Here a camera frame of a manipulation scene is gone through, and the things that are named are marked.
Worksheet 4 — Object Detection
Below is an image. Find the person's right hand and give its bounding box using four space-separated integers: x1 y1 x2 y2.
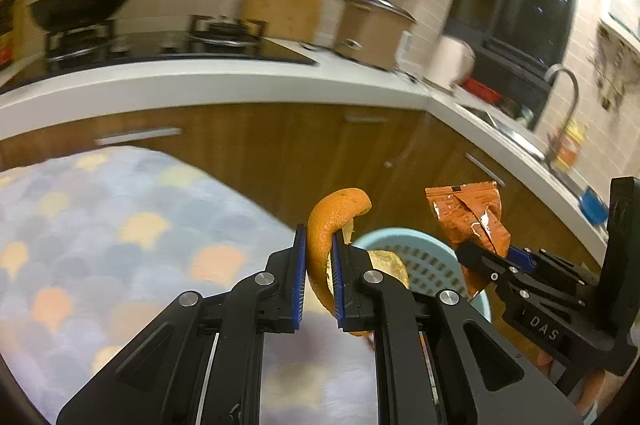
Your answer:
574 367 607 412

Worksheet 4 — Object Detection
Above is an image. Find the silver faucet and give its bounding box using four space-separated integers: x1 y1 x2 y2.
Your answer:
542 65 581 170

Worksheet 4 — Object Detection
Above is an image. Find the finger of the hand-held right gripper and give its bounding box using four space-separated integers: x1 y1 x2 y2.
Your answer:
506 246 551 273
455 240 518 302

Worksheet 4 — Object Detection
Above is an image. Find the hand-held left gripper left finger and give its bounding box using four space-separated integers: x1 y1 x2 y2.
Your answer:
56 224 307 425

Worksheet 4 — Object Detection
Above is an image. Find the small orange peel piece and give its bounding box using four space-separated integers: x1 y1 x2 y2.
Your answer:
369 249 409 288

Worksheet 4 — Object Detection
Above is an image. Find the steel sink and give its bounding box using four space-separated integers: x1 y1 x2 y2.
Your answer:
460 102 551 162

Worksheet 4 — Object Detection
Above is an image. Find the long orange peel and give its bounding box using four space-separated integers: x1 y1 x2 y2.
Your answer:
306 187 373 337

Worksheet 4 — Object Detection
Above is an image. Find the red tray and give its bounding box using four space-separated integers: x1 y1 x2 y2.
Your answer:
461 76 502 104

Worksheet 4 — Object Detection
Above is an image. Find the yellow dish soap bottle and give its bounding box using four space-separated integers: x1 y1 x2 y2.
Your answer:
555 120 588 173

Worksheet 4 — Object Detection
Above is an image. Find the orange snack wrapper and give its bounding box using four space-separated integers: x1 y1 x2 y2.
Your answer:
425 181 512 256

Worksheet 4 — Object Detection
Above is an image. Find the white kitchen countertop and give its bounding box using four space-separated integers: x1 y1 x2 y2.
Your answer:
0 52 613 251

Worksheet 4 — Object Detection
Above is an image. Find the white electric kettle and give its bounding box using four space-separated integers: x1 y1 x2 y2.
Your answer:
425 36 476 90

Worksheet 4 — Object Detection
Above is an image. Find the light blue plastic basket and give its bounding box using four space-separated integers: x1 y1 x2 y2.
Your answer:
352 227 493 323

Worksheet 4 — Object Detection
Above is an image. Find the beige rice cooker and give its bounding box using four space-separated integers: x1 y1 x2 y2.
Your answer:
332 0 417 70

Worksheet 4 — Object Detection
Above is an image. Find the wooden kitchen cabinet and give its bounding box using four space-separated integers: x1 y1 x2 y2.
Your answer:
0 102 601 286

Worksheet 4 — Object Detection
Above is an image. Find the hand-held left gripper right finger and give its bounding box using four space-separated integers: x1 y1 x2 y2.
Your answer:
331 235 585 425

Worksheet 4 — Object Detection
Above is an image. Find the black gas stove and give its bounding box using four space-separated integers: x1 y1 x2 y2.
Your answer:
45 15 321 66

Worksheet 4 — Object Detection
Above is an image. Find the blue sponge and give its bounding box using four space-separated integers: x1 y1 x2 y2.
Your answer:
579 187 610 226

